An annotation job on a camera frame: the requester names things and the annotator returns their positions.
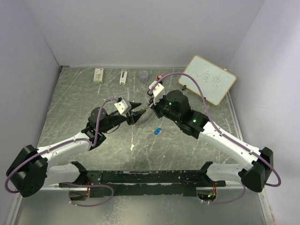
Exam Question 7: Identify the purple cable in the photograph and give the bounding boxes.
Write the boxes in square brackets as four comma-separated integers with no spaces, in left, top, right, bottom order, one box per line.
[4,98,115,207]
[150,72,282,205]

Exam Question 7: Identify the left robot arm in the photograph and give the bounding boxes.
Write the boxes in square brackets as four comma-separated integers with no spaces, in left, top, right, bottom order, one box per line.
[4,98,146,197]

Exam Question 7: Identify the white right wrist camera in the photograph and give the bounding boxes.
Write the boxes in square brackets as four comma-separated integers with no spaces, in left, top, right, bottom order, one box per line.
[148,81,165,105]

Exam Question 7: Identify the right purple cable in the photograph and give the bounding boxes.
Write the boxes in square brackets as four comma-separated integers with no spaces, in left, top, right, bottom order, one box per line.
[150,72,282,205]

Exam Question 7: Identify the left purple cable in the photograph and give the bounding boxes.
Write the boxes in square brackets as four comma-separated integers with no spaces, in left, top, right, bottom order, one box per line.
[4,98,115,207]

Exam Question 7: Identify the aluminium rail frame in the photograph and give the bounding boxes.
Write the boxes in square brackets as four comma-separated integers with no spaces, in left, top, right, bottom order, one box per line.
[4,92,272,225]

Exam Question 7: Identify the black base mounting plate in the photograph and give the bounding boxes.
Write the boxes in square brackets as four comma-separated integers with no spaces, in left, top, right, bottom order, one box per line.
[72,169,215,198]

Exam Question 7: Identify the yellow framed whiteboard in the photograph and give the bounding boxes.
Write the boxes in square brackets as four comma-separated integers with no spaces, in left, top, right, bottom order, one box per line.
[184,55,237,105]

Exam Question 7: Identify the white stapler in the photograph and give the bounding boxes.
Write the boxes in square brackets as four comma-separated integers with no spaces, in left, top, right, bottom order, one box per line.
[119,70,128,85]

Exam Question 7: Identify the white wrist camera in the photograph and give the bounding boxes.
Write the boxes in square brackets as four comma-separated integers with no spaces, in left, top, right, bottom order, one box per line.
[148,81,165,105]
[114,99,132,116]

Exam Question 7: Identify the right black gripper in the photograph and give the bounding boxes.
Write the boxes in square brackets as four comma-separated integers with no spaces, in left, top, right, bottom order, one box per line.
[149,93,181,124]

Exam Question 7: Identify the clear cup of paperclips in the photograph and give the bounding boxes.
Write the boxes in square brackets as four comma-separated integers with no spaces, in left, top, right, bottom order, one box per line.
[139,70,149,83]

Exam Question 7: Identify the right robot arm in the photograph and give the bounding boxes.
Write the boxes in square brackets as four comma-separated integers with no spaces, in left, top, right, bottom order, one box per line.
[148,90,274,193]

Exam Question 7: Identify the green white staple box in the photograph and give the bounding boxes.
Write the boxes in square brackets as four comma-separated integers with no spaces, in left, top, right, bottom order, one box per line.
[93,68,104,84]

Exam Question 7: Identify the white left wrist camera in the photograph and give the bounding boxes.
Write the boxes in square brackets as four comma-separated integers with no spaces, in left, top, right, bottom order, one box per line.
[114,99,132,116]

